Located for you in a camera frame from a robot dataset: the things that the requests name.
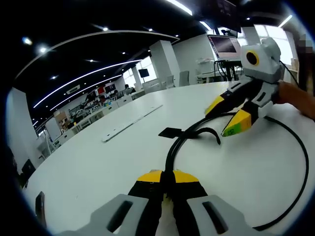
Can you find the long ceiling light strip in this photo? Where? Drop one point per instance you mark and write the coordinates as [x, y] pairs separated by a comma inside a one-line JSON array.
[[178, 7], [286, 20]]

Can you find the black smartphone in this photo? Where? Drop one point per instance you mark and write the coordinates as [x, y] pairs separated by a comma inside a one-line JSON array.
[[40, 209]]

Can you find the white printer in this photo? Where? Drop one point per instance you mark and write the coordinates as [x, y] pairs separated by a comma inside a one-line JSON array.
[[205, 61]]

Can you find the person's left hand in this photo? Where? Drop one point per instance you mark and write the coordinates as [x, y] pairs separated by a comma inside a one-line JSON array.
[[167, 223]]

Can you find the black monitor on stand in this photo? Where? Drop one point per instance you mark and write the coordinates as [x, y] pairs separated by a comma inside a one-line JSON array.
[[143, 72]]

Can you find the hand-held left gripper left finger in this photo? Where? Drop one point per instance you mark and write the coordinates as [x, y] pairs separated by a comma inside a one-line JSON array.
[[123, 211]]

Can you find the open laptop on stand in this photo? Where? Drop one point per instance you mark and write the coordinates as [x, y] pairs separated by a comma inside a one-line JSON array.
[[225, 46]]

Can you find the white office chair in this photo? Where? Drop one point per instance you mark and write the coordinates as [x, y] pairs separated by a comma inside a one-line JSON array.
[[170, 81], [184, 78]]

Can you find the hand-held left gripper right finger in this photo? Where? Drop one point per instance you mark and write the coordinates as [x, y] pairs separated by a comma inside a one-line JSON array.
[[209, 214]]

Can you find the white power strip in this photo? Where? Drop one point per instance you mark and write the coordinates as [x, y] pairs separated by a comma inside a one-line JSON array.
[[130, 124]]

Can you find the white office desk row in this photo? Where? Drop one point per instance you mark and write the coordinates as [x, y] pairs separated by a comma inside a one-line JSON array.
[[103, 110]]

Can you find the black-legged standing desk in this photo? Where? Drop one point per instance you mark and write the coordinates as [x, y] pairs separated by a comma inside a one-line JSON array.
[[229, 70]]

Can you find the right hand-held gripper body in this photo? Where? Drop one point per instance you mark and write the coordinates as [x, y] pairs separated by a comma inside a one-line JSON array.
[[265, 64]]

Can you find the hanging black monitor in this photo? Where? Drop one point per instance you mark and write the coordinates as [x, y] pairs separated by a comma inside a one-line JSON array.
[[219, 12]]

